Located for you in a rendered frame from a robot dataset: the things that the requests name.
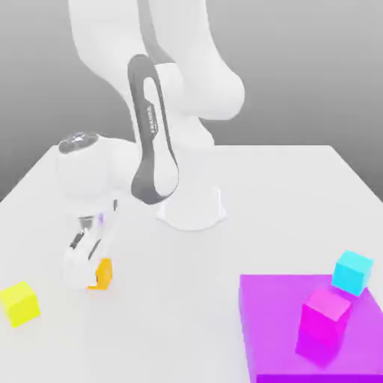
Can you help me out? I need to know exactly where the small orange cube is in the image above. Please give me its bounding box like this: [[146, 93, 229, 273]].
[[87, 257, 114, 291]]

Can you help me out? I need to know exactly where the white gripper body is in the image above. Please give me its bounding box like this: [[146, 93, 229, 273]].
[[61, 227, 117, 289]]

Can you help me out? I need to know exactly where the small cyan cube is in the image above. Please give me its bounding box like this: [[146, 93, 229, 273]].
[[331, 250, 375, 297]]

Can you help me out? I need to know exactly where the small yellow cube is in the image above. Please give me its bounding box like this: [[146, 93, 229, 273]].
[[0, 281, 42, 329]]

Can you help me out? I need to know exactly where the small magenta cube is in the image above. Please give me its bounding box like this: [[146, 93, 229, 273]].
[[295, 286, 352, 368]]

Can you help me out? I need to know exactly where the large purple box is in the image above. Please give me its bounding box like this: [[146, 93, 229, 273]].
[[239, 274, 383, 383]]

